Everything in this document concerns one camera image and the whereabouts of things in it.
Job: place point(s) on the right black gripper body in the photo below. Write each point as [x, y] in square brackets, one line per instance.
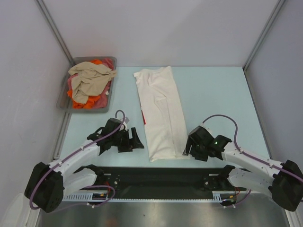
[197, 151]

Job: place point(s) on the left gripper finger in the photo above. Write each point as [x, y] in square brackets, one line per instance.
[135, 141]
[125, 142]

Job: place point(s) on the white Coca-Cola t-shirt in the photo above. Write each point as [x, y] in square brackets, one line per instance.
[164, 122]

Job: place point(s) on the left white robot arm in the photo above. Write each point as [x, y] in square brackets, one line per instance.
[50, 183]

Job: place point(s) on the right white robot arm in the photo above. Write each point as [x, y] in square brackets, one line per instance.
[282, 182]

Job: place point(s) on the pink t-shirt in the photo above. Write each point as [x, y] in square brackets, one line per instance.
[102, 102]

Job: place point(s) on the beige t-shirt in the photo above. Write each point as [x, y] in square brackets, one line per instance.
[90, 80]

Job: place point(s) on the grey plastic tray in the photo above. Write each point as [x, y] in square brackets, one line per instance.
[65, 103]

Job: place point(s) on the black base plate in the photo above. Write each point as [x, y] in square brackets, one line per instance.
[162, 183]

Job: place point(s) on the white slotted cable duct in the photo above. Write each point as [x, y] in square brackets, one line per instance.
[97, 197]

